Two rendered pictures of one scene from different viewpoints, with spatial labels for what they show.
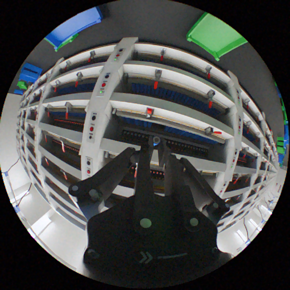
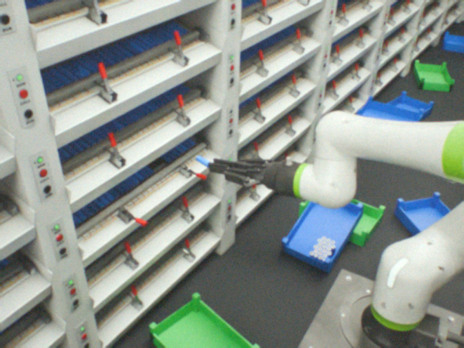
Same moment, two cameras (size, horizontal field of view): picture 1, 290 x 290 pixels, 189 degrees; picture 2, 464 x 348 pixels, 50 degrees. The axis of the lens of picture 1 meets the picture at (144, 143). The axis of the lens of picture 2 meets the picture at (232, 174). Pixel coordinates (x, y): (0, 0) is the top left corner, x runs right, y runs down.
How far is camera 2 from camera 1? 137 cm
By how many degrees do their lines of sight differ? 66
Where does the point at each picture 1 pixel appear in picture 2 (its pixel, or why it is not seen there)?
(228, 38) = not seen: outside the picture
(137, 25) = (239, 266)
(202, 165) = (124, 173)
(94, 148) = (226, 104)
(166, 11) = (245, 303)
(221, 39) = not seen: outside the picture
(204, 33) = (196, 330)
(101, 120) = (223, 134)
